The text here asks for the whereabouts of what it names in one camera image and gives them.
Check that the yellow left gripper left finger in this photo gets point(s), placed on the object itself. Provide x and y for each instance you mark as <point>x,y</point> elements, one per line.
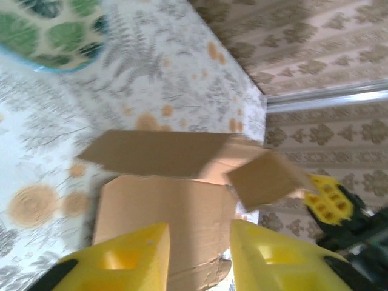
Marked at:
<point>127,266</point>

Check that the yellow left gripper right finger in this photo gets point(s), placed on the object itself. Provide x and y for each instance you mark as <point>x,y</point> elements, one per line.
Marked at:
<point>282,266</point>

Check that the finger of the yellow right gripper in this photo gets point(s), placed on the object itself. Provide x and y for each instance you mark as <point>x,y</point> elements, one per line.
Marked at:
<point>330,203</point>

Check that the brown cardboard box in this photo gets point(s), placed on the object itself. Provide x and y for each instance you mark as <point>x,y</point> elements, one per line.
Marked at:
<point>169,206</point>

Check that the floral tablecloth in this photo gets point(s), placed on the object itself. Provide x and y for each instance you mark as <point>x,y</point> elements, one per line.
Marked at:
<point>136,91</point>

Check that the leaf-patterned ceramic bowl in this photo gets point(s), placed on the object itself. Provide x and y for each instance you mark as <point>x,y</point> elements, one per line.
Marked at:
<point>54,33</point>

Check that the aluminium frame post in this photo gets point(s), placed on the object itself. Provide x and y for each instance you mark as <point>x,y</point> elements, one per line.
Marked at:
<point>327,98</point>

